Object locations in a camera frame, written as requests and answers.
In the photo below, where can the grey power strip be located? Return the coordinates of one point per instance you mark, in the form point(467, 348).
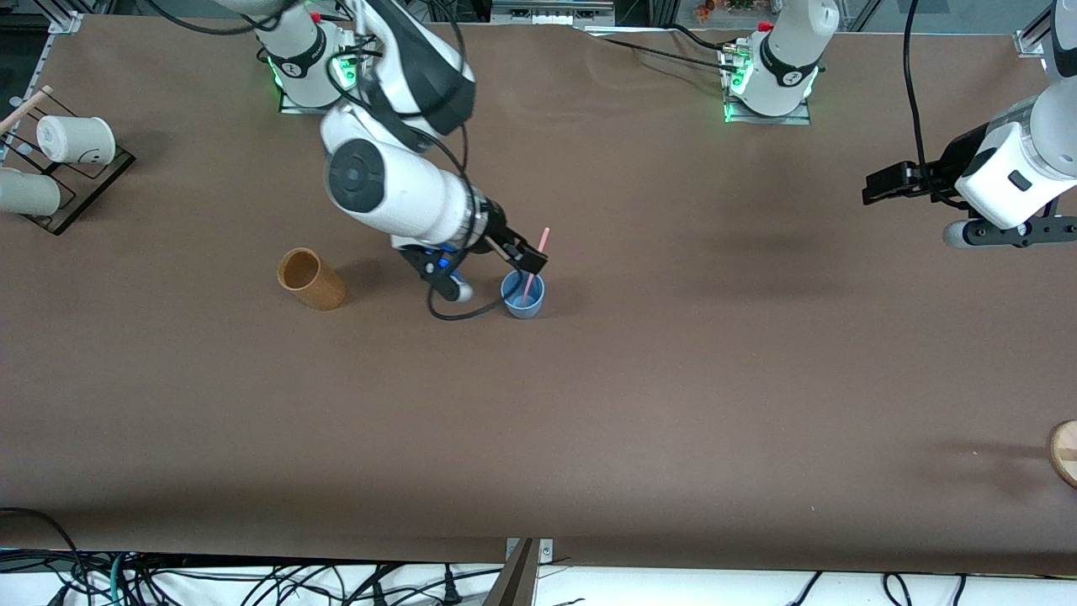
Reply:
point(551, 12)

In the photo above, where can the white ceramic cup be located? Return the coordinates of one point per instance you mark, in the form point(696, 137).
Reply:
point(76, 139)
point(25, 192)

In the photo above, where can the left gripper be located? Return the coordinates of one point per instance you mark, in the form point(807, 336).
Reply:
point(954, 162)

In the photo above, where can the black cup rack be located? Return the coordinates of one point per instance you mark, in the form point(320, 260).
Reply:
point(92, 181)

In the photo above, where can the round wooden disc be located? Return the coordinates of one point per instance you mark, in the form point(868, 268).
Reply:
point(1065, 454)

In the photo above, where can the dark angled bar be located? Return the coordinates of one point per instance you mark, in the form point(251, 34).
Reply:
point(513, 581)

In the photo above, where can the brown wooden cup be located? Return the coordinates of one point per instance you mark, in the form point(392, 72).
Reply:
point(321, 290)

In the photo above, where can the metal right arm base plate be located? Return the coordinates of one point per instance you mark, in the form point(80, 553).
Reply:
point(290, 108)

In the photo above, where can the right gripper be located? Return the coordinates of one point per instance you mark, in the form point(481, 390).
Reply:
point(496, 230)

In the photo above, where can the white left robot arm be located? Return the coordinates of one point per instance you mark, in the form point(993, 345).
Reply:
point(782, 59)

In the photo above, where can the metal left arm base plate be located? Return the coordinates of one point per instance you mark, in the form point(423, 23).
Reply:
point(803, 114)

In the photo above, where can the aluminium corner profile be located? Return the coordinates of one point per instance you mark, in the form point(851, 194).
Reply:
point(1039, 34)

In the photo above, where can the metal table edge bracket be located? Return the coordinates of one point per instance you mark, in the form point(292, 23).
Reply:
point(545, 551)

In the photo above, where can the pink chopstick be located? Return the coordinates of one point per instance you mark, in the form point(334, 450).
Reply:
point(543, 240)

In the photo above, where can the blue cup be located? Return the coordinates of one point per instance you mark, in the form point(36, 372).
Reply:
point(526, 307)

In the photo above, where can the wooden stick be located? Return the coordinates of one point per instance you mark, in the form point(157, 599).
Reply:
point(25, 109)

